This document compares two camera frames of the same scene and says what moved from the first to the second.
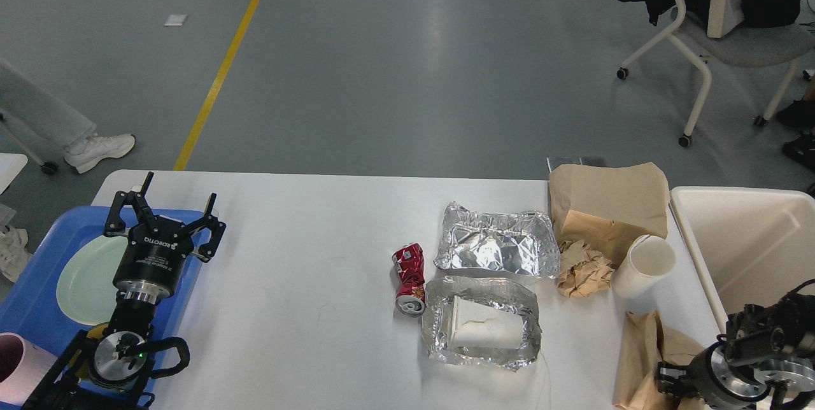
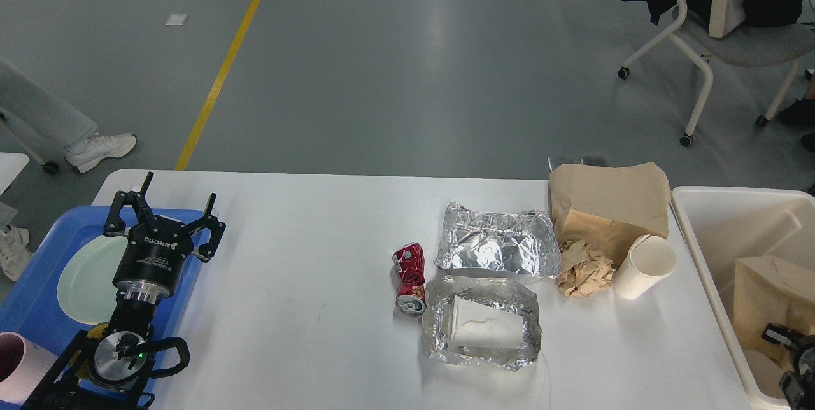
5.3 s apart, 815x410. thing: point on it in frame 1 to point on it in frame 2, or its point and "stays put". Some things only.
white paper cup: [642, 275] stays put
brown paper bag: [609, 207] stays put
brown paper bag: [646, 343] to [770, 289]
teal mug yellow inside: [95, 332] stays put
